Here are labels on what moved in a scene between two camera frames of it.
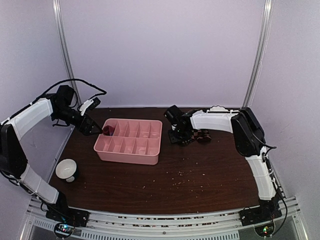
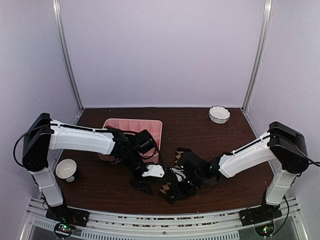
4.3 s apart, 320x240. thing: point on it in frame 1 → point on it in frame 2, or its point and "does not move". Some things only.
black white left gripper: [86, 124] → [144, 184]
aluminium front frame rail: [225, 225] does not move
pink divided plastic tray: [134, 141] does not move
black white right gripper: [174, 140] → [179, 193]
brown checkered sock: [202, 136] → [167, 190]
